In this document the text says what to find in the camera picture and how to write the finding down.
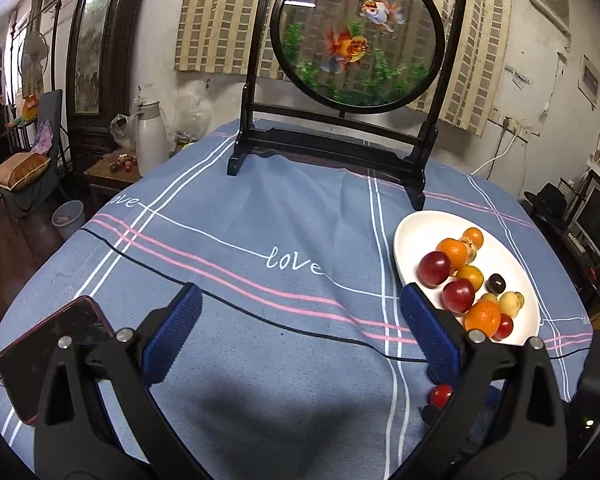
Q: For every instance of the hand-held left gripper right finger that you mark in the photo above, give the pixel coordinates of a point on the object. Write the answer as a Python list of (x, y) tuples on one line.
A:
[(430, 330)]

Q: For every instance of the dark chair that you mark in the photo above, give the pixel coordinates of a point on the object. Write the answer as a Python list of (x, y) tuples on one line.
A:
[(40, 160)]

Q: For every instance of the brick pattern curtain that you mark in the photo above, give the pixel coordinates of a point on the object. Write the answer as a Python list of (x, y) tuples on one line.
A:
[(220, 15)]

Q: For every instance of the black hat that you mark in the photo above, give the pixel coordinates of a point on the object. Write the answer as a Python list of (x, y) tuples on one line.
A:
[(547, 199)]

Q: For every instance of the black coat stand pole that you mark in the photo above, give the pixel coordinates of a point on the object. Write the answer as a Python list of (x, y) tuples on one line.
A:
[(57, 35)]

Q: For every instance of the white wall power strip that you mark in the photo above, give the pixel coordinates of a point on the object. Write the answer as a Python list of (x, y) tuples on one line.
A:
[(510, 122)]

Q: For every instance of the black television stand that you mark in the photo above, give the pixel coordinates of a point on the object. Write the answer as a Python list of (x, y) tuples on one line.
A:
[(570, 260)]

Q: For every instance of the grey waste bin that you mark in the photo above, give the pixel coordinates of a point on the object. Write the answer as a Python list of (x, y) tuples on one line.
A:
[(68, 219)]

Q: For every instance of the white wall panel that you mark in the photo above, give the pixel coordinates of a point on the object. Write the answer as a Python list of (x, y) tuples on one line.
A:
[(589, 80)]

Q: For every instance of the blue plaid tablecloth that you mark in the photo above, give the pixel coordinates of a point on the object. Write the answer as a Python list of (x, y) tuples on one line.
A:
[(280, 210)]

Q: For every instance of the brown cushion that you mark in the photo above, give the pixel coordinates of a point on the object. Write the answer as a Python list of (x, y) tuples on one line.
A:
[(21, 170)]

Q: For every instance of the small wooden side table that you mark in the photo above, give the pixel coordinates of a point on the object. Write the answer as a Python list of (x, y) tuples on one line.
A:
[(110, 175)]

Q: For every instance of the orange mandarin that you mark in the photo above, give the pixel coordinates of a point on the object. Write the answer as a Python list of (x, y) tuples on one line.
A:
[(482, 319), (451, 251), (470, 275), (473, 236)]

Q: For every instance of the white oval plate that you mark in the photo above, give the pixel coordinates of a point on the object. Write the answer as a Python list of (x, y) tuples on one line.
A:
[(415, 240)]

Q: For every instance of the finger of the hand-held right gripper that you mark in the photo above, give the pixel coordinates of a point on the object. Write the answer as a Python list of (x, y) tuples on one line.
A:
[(432, 414), (491, 396)]

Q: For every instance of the round goldfish screen black stand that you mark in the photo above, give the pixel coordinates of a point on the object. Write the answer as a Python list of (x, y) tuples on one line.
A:
[(355, 35)]

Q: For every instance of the standing fan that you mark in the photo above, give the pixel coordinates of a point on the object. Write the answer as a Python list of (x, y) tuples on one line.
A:
[(34, 55)]

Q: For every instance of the black television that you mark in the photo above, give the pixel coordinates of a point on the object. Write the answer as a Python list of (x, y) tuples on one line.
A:
[(597, 220)]

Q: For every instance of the dark red smartphone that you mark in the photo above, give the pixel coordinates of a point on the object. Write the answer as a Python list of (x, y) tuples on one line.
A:
[(50, 345)]

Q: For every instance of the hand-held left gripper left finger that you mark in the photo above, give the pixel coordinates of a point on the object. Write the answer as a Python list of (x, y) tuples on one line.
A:
[(172, 330)]

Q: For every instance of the clear plastic bag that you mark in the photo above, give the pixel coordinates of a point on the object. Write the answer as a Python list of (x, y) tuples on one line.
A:
[(192, 110)]

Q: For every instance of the white thermos jug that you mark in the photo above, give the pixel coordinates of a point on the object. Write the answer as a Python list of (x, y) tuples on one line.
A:
[(150, 135)]

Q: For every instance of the red plum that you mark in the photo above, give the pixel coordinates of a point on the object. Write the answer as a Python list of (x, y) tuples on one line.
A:
[(435, 268), (458, 295)]

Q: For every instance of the dark purple plum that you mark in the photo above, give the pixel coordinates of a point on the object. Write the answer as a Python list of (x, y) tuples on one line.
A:
[(495, 283)]

